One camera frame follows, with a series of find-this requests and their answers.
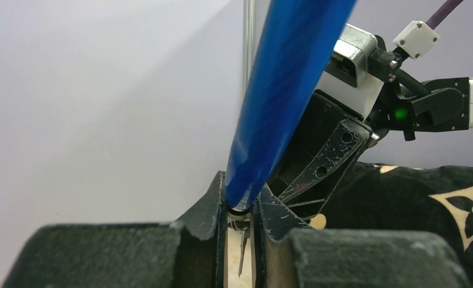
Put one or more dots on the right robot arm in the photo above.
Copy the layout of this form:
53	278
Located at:
432	106

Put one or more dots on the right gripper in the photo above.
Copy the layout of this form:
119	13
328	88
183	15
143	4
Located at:
326	143

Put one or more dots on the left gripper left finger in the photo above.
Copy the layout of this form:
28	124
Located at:
187	252

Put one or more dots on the metal corner post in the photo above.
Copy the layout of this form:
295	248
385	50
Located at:
248	40

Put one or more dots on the black floral blanket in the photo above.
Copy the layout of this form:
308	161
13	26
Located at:
386	197

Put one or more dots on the small key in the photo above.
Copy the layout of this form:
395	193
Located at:
242	228

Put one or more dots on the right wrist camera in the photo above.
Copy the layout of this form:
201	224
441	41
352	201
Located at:
347	78

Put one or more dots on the blue cable lock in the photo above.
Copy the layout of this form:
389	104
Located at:
296	43

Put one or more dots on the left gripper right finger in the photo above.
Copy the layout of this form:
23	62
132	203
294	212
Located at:
287	252

